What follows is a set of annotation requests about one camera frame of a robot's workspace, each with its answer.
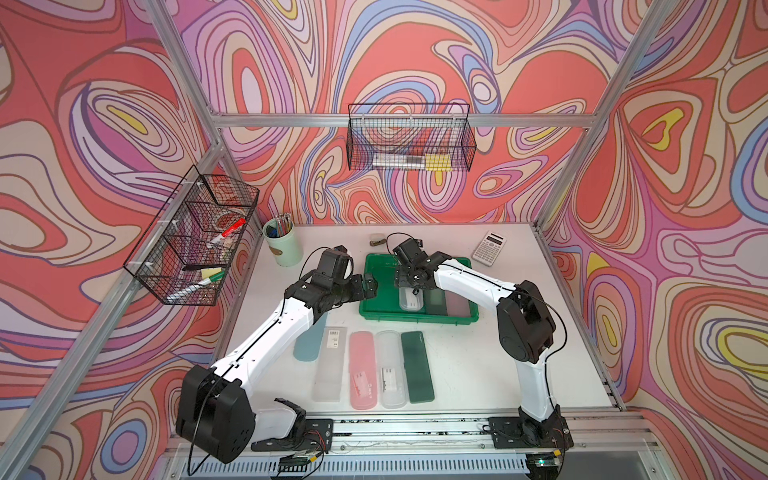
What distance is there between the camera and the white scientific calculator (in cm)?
110

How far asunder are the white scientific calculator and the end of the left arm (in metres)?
0.54

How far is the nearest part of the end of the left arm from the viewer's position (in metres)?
0.57
